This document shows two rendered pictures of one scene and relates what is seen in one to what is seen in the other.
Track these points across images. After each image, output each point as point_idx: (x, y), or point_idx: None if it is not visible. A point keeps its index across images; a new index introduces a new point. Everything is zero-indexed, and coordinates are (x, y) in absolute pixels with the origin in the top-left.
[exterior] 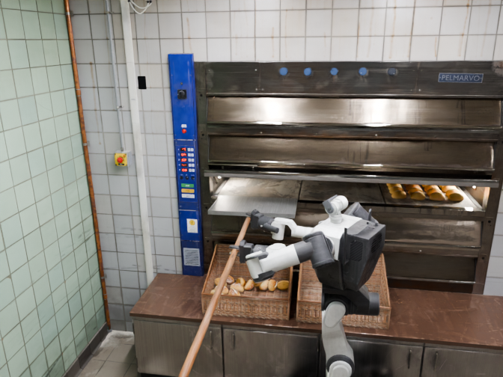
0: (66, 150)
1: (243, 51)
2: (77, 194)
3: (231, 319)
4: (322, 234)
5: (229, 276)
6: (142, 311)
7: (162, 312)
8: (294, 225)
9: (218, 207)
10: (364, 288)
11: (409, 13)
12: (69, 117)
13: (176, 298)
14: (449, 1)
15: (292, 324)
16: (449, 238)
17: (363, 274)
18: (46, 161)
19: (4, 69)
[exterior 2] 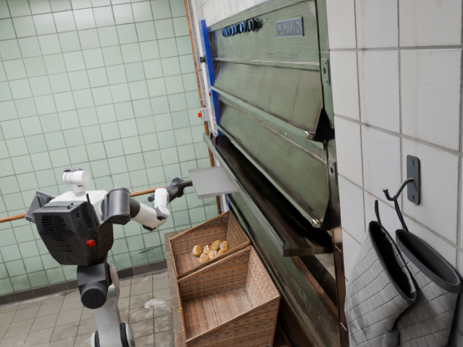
0: (178, 102)
1: (212, 13)
2: (191, 137)
3: (170, 272)
4: (40, 195)
5: (224, 244)
6: (167, 236)
7: (169, 243)
8: (156, 200)
9: (206, 171)
10: (94, 275)
11: None
12: (184, 77)
13: (190, 240)
14: None
15: (176, 302)
16: (315, 325)
17: (50, 248)
18: (153, 109)
19: (111, 45)
